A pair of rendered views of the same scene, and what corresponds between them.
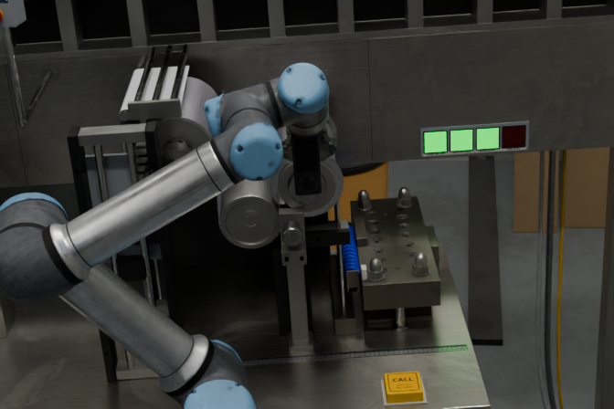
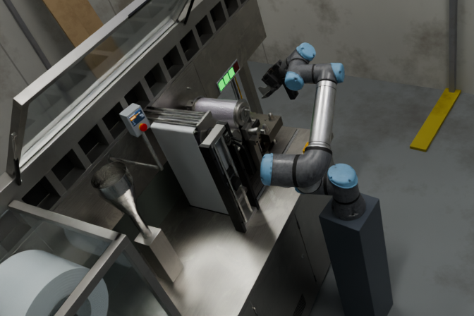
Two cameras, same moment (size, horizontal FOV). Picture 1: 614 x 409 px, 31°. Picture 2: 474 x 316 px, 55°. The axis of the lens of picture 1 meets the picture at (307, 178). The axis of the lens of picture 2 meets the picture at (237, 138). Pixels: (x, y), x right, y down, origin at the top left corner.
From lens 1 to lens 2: 1.68 m
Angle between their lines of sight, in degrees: 43
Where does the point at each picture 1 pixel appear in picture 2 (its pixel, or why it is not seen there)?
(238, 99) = (302, 67)
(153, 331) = not seen: hidden behind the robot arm
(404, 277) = (271, 123)
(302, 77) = (307, 47)
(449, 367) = (305, 136)
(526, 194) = not seen: hidden behind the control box
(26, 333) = (186, 258)
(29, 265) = (324, 161)
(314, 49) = (181, 77)
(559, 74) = (236, 37)
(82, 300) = not seen: hidden behind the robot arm
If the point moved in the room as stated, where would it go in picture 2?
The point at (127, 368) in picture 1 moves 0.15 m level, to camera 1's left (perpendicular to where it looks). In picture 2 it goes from (245, 222) to (231, 248)
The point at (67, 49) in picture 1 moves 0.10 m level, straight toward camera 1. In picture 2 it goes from (110, 142) to (130, 142)
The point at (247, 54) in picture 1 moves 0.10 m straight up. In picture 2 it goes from (165, 94) to (157, 77)
